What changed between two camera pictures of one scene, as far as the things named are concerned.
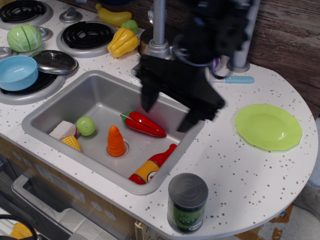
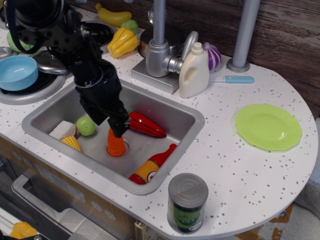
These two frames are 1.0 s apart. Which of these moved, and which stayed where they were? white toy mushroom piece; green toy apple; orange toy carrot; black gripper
Moved: black gripper
Stayed: orange toy carrot; white toy mushroom piece; green toy apple
